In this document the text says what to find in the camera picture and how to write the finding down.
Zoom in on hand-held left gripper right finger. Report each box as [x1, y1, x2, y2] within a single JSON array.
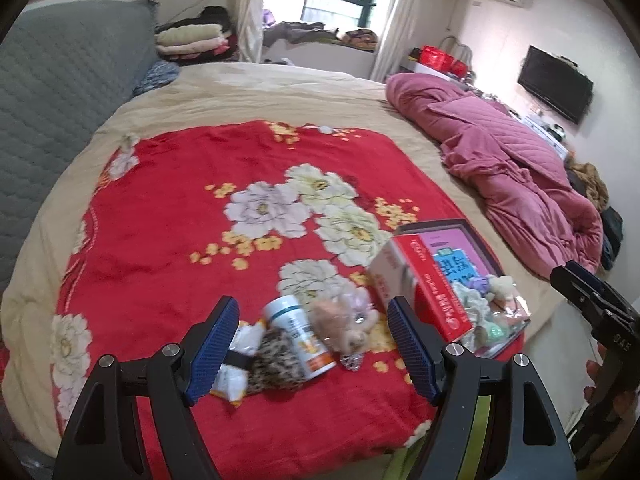
[[386, 295, 576, 480]]

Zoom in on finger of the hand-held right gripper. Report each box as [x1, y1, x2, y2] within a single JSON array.
[[550, 264, 630, 333], [567, 259, 640, 311]]

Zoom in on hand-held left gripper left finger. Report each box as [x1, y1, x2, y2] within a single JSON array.
[[52, 295, 241, 480]]

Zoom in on red cardboard box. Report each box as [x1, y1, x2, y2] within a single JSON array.
[[367, 219, 532, 361]]

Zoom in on brown plush toy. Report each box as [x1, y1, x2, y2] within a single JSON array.
[[310, 291, 382, 372]]

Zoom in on white duck plush toy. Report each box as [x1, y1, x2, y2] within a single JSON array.
[[467, 274, 517, 306]]

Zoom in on person's right hand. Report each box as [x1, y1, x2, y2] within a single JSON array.
[[584, 359, 638, 423]]

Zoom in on yellow white sachet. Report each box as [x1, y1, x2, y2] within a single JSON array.
[[227, 321, 271, 356], [209, 362, 249, 406]]

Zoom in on dark clothing heap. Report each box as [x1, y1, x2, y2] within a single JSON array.
[[600, 207, 625, 271]]

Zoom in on leopard print pouch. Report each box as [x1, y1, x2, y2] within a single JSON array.
[[222, 330, 307, 395]]

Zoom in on brown clothing heap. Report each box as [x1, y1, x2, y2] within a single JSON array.
[[567, 162, 611, 211]]

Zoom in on white supplement bottle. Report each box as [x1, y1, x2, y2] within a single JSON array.
[[261, 296, 336, 380]]

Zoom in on red floral blanket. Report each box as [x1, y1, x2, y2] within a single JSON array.
[[52, 120, 506, 466]]

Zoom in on cluttered white cabinet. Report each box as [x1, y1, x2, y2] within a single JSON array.
[[520, 110, 571, 157]]

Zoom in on pink quilt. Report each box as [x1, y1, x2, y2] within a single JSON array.
[[385, 72, 605, 281]]

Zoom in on red bags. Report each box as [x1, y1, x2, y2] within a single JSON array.
[[407, 45, 471, 78]]

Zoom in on blue patterned pillow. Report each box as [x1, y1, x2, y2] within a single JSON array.
[[134, 59, 180, 95]]

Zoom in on grey quilted headboard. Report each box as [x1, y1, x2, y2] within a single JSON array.
[[0, 0, 161, 301]]

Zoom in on pile of folded clothes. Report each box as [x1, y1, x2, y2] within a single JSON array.
[[154, 6, 241, 63]]

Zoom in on white curtain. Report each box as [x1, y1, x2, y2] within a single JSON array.
[[370, 0, 426, 83], [232, 0, 271, 63]]

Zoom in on clothes heap on windowsill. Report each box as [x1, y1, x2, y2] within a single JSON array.
[[262, 20, 378, 51]]

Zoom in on black wall television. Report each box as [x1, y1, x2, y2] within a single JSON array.
[[516, 45, 595, 126]]

